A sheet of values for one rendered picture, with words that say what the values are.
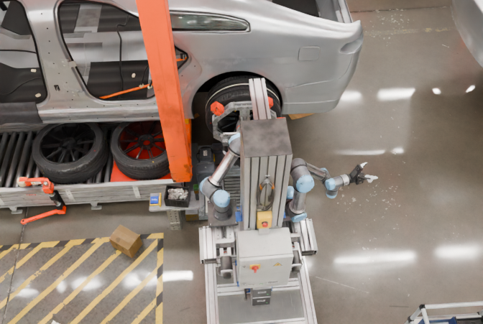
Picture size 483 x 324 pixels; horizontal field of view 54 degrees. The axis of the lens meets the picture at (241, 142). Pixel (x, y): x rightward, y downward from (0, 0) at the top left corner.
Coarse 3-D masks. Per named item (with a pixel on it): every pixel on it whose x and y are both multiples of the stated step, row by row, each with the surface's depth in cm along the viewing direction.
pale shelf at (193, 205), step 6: (192, 192) 413; (162, 198) 409; (192, 198) 409; (162, 204) 406; (192, 204) 406; (198, 204) 406; (150, 210) 403; (156, 210) 403; (162, 210) 404; (168, 210) 405
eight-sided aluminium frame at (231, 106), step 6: (234, 102) 387; (240, 102) 387; (246, 102) 387; (228, 108) 386; (234, 108) 385; (240, 108) 386; (246, 108) 386; (222, 114) 390; (270, 114) 394; (216, 120) 395; (216, 126) 402; (216, 132) 408; (216, 138) 414
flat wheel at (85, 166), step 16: (48, 128) 450; (64, 128) 453; (80, 128) 460; (96, 128) 450; (32, 144) 438; (48, 144) 440; (64, 144) 446; (96, 144) 438; (48, 160) 427; (80, 160) 427; (96, 160) 434; (48, 176) 434; (64, 176) 426; (80, 176) 432
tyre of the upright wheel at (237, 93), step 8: (224, 80) 399; (232, 80) 396; (240, 80) 394; (248, 80) 394; (264, 80) 403; (216, 88) 400; (224, 88) 394; (232, 88) 390; (240, 88) 389; (248, 88) 389; (272, 88) 406; (208, 96) 407; (216, 96) 395; (224, 96) 389; (232, 96) 386; (240, 96) 386; (248, 96) 387; (272, 96) 398; (208, 104) 403; (224, 104) 393; (208, 112) 400; (280, 112) 406; (208, 120) 407; (208, 128) 416
